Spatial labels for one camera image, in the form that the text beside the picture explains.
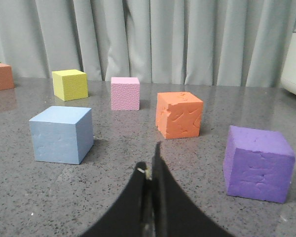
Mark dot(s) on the dented orange foam cube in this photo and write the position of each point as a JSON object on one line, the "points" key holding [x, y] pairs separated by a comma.
{"points": [[178, 114]]}

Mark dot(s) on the smooth blue foam cube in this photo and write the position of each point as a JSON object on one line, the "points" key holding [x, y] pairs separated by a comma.
{"points": [[62, 134]]}

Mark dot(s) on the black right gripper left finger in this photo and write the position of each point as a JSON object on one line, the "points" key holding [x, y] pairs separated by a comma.
{"points": [[123, 219]]}

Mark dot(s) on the grey curtain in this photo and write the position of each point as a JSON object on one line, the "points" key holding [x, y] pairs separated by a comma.
{"points": [[204, 42]]}

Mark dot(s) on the purple foam cube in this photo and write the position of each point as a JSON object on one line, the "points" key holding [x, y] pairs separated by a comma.
{"points": [[258, 164]]}

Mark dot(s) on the smooth orange foam cube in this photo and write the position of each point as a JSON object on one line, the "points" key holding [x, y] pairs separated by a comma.
{"points": [[6, 77]]}

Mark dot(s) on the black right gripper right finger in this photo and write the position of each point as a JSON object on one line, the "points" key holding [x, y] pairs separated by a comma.
{"points": [[175, 215]]}

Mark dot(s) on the pink foam cube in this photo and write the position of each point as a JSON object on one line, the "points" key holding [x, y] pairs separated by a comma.
{"points": [[125, 94]]}

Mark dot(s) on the yellow foam cube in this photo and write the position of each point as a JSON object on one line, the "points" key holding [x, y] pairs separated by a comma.
{"points": [[70, 84]]}

